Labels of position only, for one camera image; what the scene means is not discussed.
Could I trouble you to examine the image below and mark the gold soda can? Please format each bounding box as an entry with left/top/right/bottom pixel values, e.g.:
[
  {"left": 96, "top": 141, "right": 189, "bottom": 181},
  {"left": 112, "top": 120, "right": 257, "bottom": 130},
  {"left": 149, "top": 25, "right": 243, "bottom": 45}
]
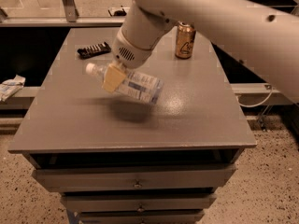
[{"left": 175, "top": 22, "right": 196, "bottom": 59}]

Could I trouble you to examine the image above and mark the grey drawer cabinet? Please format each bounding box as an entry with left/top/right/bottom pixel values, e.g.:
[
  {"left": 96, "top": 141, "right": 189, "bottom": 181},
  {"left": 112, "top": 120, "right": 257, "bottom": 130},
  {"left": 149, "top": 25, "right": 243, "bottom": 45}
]
[{"left": 7, "top": 26, "right": 257, "bottom": 224}]

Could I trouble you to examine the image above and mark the grey metal railing frame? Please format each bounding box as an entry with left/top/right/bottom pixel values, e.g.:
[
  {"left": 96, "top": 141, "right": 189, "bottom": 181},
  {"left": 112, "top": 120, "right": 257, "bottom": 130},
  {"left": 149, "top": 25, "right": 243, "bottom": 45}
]
[{"left": 0, "top": 0, "right": 299, "bottom": 27}]

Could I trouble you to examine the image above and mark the top grey drawer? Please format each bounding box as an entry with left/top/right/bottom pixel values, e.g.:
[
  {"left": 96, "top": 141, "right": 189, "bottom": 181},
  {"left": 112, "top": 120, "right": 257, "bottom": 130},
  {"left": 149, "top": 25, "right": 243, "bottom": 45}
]
[{"left": 33, "top": 164, "right": 236, "bottom": 193}]

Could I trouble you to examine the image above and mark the middle grey drawer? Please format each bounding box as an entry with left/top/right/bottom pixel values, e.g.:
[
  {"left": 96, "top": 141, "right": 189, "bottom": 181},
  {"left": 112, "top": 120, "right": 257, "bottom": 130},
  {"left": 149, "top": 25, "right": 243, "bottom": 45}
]
[{"left": 61, "top": 193, "right": 216, "bottom": 213}]

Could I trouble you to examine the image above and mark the blue plastic water bottle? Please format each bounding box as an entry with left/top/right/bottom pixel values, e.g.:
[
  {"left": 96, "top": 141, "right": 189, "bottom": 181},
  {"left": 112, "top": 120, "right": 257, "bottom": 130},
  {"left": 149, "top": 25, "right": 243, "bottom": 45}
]
[{"left": 86, "top": 63, "right": 164, "bottom": 105}]

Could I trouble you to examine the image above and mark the black drill bit holder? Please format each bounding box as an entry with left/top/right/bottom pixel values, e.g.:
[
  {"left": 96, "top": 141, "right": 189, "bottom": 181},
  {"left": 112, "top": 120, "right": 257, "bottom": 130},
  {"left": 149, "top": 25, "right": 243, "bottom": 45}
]
[{"left": 77, "top": 42, "right": 111, "bottom": 59}]

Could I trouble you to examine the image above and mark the white cable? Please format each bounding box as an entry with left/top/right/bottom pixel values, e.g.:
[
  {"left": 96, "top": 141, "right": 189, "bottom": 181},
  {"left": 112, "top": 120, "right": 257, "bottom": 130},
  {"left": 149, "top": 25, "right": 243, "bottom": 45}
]
[{"left": 236, "top": 86, "right": 275, "bottom": 108}]

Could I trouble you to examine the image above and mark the bottom grey drawer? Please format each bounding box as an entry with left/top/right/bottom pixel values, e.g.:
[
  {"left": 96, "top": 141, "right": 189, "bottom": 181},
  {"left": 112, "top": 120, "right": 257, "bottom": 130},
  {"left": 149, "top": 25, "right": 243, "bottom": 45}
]
[{"left": 78, "top": 210, "right": 205, "bottom": 224}]

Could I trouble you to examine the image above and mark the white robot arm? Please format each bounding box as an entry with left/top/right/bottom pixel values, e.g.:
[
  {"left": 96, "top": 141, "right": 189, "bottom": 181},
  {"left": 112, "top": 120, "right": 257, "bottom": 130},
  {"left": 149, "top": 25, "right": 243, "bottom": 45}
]
[{"left": 111, "top": 0, "right": 299, "bottom": 103}]

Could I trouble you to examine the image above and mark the white tissue packet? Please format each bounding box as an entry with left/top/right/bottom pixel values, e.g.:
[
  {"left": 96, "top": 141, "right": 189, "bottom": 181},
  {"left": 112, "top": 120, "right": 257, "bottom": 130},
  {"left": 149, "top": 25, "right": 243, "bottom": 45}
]
[{"left": 0, "top": 76, "right": 26, "bottom": 102}]

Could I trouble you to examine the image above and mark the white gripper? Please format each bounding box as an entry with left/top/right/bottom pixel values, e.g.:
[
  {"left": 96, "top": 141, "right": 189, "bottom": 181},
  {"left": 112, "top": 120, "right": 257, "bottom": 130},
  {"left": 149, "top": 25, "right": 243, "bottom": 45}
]
[{"left": 102, "top": 2, "right": 176, "bottom": 92}]

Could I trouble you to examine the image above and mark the grey drawer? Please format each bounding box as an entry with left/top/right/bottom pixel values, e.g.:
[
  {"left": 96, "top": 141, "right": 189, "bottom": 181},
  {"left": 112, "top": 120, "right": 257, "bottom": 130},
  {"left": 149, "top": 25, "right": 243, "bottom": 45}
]
[
  {"left": 33, "top": 164, "right": 236, "bottom": 193},
  {"left": 78, "top": 210, "right": 205, "bottom": 224},
  {"left": 61, "top": 193, "right": 216, "bottom": 213}
]

